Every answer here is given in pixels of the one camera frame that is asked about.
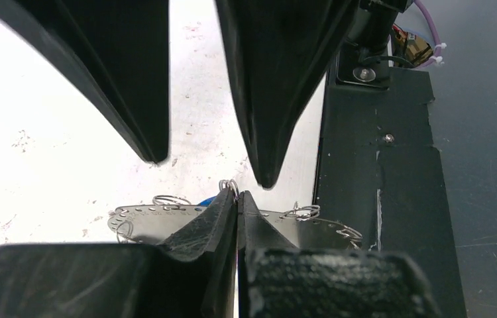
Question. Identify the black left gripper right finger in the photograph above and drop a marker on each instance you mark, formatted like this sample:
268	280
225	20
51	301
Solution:
278	279

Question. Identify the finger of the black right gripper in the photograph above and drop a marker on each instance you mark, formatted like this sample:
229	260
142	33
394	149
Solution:
277	53
116	53

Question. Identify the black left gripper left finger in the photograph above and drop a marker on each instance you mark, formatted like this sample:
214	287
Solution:
122	279

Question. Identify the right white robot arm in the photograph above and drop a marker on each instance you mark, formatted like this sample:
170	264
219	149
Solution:
376	26

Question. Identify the blue key tag on plate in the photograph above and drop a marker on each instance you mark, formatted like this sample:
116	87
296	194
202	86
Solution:
206	202

